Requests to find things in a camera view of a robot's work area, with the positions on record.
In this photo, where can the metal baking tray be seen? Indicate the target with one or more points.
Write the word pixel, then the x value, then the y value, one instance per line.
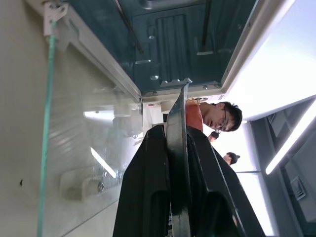
pixel 177 138

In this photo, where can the long ceiling light strip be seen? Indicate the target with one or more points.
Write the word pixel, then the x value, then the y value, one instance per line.
pixel 288 145

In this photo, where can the dark-haired bystander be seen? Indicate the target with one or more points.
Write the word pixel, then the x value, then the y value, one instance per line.
pixel 232 158
pixel 213 136

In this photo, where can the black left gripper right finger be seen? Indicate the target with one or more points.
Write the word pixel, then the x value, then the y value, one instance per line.
pixel 217 197

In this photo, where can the person with glasses orange shirt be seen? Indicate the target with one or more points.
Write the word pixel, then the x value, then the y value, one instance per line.
pixel 229 116

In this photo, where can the glass oven door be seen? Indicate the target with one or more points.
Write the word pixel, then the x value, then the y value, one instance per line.
pixel 81 138

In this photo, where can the oven heating rod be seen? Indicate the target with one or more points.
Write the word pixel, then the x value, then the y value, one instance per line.
pixel 130 32
pixel 206 24

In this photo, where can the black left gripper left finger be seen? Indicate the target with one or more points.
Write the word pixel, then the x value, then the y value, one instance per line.
pixel 143 187

